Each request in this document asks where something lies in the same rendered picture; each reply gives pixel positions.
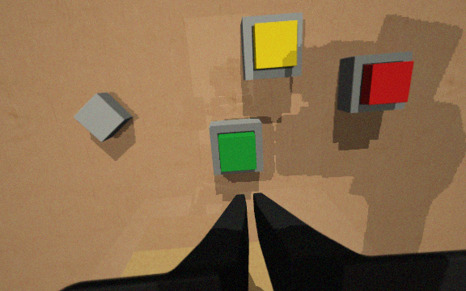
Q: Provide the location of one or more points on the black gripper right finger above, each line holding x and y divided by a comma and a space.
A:
300, 258

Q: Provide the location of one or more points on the red button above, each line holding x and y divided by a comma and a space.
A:
375, 82

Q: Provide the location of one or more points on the green button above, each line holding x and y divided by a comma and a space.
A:
236, 146

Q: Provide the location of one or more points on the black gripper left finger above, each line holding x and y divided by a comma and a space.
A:
219, 262

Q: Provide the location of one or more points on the grey cube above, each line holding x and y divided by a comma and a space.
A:
103, 116

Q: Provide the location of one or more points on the yellow button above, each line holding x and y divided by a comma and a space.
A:
272, 45

